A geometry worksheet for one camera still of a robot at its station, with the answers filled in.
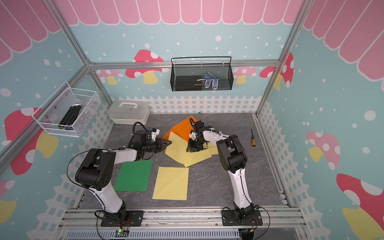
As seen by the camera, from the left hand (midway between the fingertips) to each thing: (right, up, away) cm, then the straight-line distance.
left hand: (170, 145), depth 92 cm
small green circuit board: (-21, -41, -19) cm, 50 cm away
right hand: (+10, -4, +6) cm, 13 cm away
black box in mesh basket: (+11, +38, -1) cm, 39 cm away
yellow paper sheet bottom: (+3, -2, +3) cm, 4 cm away
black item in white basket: (-44, +16, -22) cm, 51 cm away
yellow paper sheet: (+2, -21, -7) cm, 23 cm away
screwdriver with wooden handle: (+56, +2, +11) cm, 57 cm away
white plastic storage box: (-32, +22, +14) cm, 41 cm away
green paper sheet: (-21, -18, -4) cm, 28 cm away
